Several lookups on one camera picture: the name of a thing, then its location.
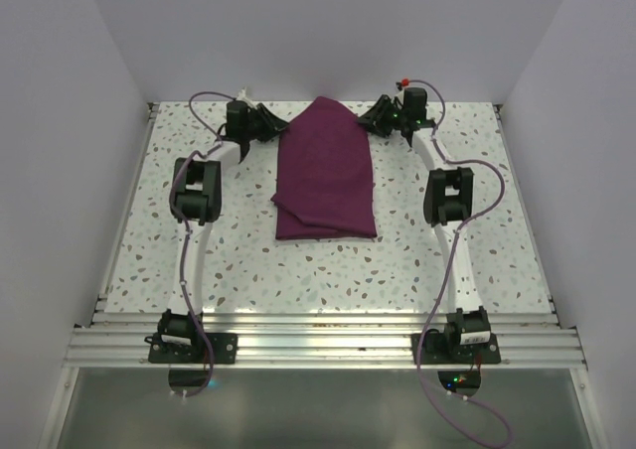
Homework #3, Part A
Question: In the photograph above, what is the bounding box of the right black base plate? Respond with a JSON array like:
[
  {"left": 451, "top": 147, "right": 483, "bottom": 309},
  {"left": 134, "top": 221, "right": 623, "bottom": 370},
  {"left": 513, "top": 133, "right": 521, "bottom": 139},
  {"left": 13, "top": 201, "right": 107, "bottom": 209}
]
[{"left": 410, "top": 329, "right": 502, "bottom": 366}]

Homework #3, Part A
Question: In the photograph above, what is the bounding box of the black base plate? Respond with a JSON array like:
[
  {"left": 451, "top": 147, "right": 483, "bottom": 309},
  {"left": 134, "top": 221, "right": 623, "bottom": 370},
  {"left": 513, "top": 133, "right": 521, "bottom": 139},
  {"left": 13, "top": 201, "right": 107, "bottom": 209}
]
[
  {"left": 144, "top": 333, "right": 239, "bottom": 365},
  {"left": 410, "top": 329, "right": 502, "bottom": 366}
]

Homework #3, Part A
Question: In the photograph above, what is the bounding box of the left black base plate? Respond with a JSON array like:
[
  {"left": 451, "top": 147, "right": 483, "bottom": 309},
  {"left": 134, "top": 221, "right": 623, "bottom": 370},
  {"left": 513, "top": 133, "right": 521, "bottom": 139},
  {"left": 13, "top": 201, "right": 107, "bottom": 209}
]
[{"left": 144, "top": 333, "right": 239, "bottom": 365}]

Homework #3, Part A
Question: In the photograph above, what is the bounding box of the purple cloth mat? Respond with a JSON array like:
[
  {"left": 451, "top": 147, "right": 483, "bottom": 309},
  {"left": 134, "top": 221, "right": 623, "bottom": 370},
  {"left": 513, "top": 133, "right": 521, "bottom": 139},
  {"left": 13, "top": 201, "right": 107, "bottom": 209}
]
[{"left": 271, "top": 96, "right": 377, "bottom": 240}]

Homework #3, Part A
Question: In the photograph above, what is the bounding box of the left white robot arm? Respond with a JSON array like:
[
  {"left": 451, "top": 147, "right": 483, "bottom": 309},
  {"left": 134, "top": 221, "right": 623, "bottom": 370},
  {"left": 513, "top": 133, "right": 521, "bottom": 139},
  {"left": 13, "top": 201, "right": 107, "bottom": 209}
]
[{"left": 150, "top": 98, "right": 288, "bottom": 363}]

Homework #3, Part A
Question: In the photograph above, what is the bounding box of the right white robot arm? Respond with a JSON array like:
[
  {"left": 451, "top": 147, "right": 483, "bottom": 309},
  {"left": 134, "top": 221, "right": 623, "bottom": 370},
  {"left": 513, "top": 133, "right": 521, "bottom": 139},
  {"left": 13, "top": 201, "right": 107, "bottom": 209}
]
[{"left": 358, "top": 78, "right": 491, "bottom": 363}]

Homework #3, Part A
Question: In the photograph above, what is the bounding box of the aluminium rail frame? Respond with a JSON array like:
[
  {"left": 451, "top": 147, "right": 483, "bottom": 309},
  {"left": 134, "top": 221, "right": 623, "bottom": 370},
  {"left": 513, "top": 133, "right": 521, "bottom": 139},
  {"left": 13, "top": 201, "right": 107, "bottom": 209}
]
[{"left": 42, "top": 101, "right": 604, "bottom": 448}]

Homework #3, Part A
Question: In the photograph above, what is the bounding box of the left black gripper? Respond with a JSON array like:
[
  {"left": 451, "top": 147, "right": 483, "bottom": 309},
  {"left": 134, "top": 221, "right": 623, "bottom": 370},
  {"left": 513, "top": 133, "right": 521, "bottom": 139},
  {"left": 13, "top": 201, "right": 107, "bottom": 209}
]
[{"left": 243, "top": 103, "right": 289, "bottom": 143}]

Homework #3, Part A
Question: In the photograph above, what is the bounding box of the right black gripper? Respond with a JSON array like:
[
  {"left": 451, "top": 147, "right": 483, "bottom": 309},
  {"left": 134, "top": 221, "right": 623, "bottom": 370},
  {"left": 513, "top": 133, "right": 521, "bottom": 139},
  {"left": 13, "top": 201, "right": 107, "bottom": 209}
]
[{"left": 354, "top": 96, "right": 405, "bottom": 140}]

